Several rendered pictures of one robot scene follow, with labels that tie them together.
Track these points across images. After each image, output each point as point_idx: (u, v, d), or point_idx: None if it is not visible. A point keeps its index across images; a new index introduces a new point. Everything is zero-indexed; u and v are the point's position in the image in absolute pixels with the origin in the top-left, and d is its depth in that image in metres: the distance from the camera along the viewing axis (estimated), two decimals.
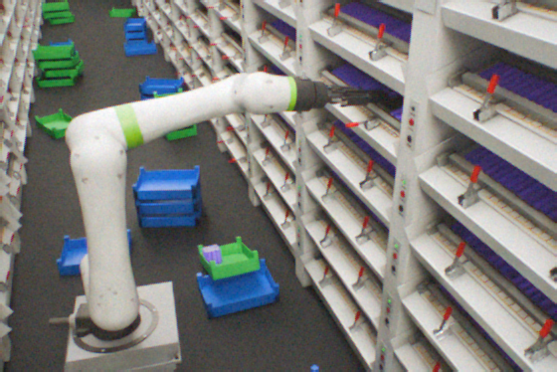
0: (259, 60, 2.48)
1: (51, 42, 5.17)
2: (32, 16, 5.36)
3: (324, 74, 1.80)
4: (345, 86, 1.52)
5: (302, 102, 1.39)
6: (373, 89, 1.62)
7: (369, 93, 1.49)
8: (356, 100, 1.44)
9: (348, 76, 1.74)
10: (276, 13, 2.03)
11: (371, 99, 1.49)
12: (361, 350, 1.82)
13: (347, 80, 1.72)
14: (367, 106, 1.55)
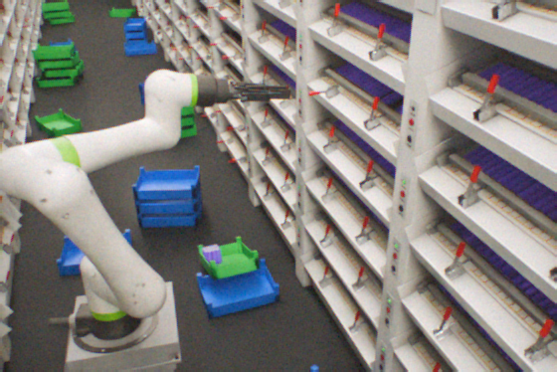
0: (259, 60, 2.48)
1: (51, 42, 5.17)
2: (32, 16, 5.36)
3: (328, 72, 1.80)
4: (260, 101, 1.58)
5: None
6: (377, 87, 1.62)
7: None
8: None
9: (352, 74, 1.74)
10: (276, 13, 2.03)
11: (267, 88, 1.66)
12: (361, 350, 1.82)
13: (351, 78, 1.72)
14: (373, 103, 1.55)
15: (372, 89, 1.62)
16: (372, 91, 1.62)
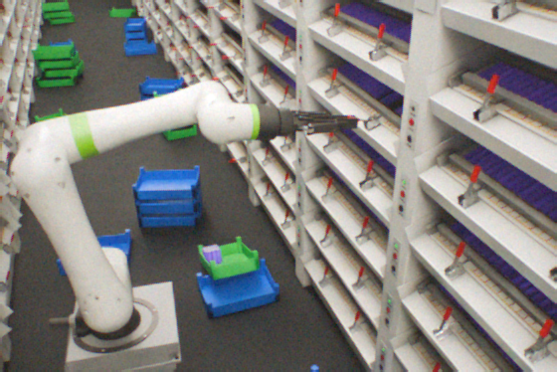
0: (259, 60, 2.48)
1: (51, 42, 5.17)
2: (32, 16, 5.36)
3: (330, 71, 1.80)
4: (326, 132, 1.40)
5: None
6: (377, 87, 1.62)
7: None
8: (308, 115, 1.47)
9: (352, 74, 1.74)
10: (276, 13, 2.03)
11: (332, 117, 1.47)
12: (361, 350, 1.82)
13: (351, 78, 1.72)
14: (372, 103, 1.55)
15: (372, 89, 1.62)
16: (372, 91, 1.62)
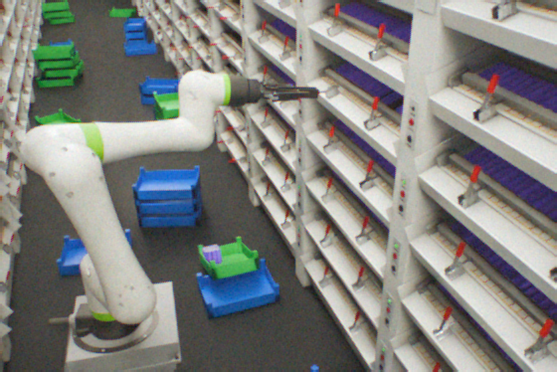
0: (259, 60, 2.48)
1: (51, 42, 5.17)
2: (32, 16, 5.36)
3: (328, 72, 1.80)
4: (289, 100, 1.62)
5: None
6: (377, 87, 1.62)
7: None
8: None
9: (352, 74, 1.74)
10: (276, 13, 2.03)
11: None
12: (361, 350, 1.82)
13: (351, 78, 1.72)
14: (373, 103, 1.55)
15: (372, 89, 1.62)
16: (372, 91, 1.62)
